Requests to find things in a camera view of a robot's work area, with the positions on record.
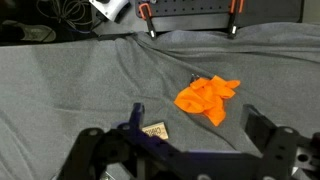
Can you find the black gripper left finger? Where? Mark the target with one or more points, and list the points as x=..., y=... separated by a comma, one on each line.
x=100, y=153

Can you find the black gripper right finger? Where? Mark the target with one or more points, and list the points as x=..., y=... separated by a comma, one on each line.
x=283, y=150

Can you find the grey tablecloth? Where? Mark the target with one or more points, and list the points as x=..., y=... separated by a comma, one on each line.
x=66, y=83

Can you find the crumpled orange cloth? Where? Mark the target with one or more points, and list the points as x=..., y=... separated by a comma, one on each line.
x=200, y=98

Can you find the grey sneaker shoe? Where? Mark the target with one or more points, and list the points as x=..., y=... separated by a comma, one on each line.
x=33, y=32

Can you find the orange black bar clamp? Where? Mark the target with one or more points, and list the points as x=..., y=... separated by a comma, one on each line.
x=233, y=20
x=148, y=20

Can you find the white plastic device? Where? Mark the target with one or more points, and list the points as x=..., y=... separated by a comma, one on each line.
x=108, y=8

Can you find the black perforated board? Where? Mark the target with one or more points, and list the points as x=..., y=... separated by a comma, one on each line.
x=200, y=8

